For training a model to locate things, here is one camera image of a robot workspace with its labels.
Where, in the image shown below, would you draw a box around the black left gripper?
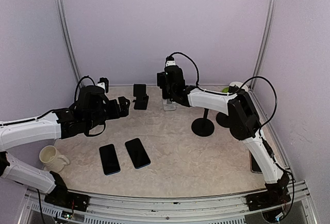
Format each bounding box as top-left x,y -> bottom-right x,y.
86,96 -> 130,130

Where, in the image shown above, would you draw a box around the black folding phone stand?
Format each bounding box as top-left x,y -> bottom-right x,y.
133,84 -> 149,110

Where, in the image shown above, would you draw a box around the white folding phone stand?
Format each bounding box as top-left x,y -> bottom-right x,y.
162,99 -> 177,111

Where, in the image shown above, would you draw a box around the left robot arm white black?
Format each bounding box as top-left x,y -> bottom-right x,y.
1,78 -> 130,206

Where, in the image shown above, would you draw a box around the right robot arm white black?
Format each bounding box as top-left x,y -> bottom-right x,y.
157,54 -> 293,205

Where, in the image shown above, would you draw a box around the black phone blue edge right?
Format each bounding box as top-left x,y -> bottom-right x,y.
125,138 -> 151,169

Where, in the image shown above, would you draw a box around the black phone blue edge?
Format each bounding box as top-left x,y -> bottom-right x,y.
99,144 -> 121,176
125,138 -> 151,169

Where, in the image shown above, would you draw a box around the black round-base stand front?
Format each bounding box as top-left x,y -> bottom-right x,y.
191,109 -> 215,137

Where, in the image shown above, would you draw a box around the black round-base stand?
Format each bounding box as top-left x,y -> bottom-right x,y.
216,112 -> 230,128
191,109 -> 215,137

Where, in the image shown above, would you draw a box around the black phone blue edge left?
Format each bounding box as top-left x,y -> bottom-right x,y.
99,144 -> 121,176

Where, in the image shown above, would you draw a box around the black round-base stand rear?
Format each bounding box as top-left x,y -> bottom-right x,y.
216,112 -> 230,128

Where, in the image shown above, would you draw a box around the green bowl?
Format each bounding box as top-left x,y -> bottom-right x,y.
222,87 -> 229,93

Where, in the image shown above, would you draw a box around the cream ceramic mug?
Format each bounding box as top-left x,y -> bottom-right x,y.
39,145 -> 70,173

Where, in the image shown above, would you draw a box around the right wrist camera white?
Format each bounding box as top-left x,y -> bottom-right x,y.
165,56 -> 176,67

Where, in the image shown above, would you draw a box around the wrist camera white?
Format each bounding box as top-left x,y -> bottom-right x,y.
96,77 -> 109,94
165,56 -> 176,67

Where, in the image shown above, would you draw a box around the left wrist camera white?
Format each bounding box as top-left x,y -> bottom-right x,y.
96,77 -> 109,94

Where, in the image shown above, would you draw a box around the right aluminium corner post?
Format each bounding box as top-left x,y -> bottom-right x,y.
253,0 -> 276,76

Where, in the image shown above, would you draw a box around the aluminium corner post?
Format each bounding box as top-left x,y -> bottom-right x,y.
253,0 -> 276,76
55,0 -> 81,82

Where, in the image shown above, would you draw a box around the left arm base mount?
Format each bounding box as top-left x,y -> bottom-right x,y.
44,171 -> 90,212

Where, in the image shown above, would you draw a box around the aluminium front rail frame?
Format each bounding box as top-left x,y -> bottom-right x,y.
17,181 -> 319,223

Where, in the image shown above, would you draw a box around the left aluminium corner post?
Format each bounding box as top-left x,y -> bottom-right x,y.
55,0 -> 81,82

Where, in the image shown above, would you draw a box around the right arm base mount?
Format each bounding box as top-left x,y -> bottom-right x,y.
246,172 -> 291,211

